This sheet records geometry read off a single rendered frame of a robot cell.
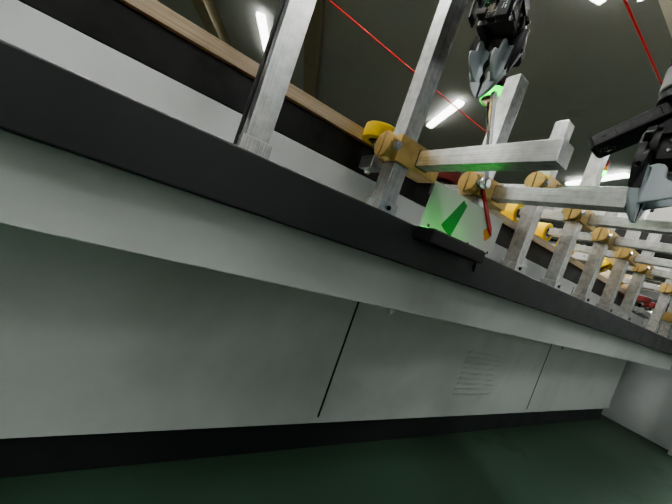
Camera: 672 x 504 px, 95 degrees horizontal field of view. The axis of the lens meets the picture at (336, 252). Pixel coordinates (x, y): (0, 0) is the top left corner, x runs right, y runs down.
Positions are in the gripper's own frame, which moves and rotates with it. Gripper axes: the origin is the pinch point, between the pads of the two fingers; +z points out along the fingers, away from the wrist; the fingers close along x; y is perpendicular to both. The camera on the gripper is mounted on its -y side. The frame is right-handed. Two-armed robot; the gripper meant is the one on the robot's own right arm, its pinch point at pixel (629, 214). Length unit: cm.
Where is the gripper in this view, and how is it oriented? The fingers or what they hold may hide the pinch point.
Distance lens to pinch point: 71.2
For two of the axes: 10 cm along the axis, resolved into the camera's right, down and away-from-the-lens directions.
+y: 5.0, 2.0, -8.4
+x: 8.1, 2.5, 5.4
